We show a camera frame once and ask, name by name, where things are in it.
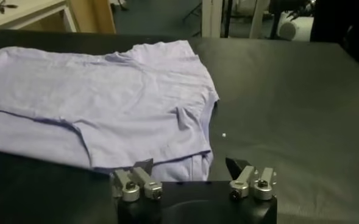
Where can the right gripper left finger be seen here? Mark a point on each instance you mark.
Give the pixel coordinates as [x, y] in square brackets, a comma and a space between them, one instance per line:
[136, 182]

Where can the tall white cardboard box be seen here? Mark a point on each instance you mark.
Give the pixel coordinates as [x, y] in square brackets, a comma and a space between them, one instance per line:
[211, 18]

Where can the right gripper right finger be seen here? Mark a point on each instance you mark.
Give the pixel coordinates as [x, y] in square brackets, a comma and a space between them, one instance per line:
[249, 181]

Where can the lavender t-shirt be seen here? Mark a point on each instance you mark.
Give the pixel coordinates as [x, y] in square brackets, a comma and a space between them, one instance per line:
[106, 100]

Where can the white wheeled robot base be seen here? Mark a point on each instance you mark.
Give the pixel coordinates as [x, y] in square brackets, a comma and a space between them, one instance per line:
[298, 29]

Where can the white table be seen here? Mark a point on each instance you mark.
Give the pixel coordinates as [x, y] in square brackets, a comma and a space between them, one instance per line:
[23, 15]

